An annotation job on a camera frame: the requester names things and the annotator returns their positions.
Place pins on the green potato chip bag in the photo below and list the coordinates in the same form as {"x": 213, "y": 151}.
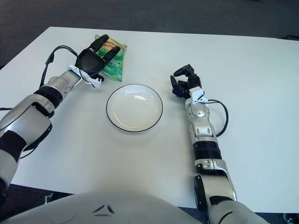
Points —
{"x": 115, "y": 67}

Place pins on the white plate with black rim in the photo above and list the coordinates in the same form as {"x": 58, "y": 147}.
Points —
{"x": 134, "y": 109}

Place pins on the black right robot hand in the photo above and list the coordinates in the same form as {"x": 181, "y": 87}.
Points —
{"x": 194, "y": 80}

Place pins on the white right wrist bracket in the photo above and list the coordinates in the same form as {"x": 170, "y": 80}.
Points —
{"x": 197, "y": 94}

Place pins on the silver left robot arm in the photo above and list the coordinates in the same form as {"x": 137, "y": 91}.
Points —
{"x": 58, "y": 81}

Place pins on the table caster wheel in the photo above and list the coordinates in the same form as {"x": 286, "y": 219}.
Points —
{"x": 289, "y": 219}

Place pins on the silver metal bracket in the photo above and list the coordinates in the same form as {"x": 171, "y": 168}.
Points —
{"x": 48, "y": 198}

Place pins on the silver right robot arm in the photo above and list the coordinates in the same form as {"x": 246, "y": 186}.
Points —
{"x": 201, "y": 112}

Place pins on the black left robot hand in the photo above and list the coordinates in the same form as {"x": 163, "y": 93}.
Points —
{"x": 90, "y": 61}

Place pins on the grey robot torso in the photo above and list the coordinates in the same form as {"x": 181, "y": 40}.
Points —
{"x": 105, "y": 210}

